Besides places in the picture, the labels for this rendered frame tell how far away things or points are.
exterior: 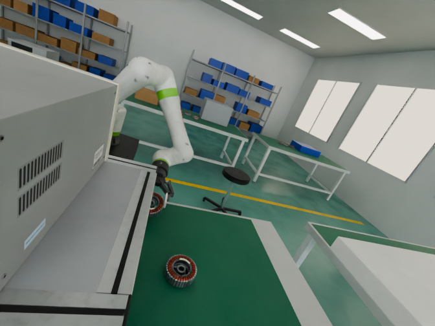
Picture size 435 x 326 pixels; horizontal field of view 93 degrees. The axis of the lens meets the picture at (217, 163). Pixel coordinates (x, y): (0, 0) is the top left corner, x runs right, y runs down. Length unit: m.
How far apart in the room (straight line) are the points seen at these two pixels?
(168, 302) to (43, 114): 0.64
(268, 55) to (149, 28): 3.79
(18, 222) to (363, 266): 0.52
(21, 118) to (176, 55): 7.08
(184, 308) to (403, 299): 0.56
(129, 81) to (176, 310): 0.93
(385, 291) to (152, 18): 7.36
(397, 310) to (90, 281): 0.45
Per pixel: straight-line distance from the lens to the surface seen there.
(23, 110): 0.26
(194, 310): 0.80
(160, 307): 0.77
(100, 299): 0.34
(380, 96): 5.97
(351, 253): 0.50
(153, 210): 0.93
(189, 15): 7.43
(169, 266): 0.82
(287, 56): 8.14
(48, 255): 0.38
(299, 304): 1.03
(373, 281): 0.48
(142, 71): 1.05
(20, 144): 0.27
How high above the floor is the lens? 1.40
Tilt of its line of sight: 20 degrees down
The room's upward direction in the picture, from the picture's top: 21 degrees clockwise
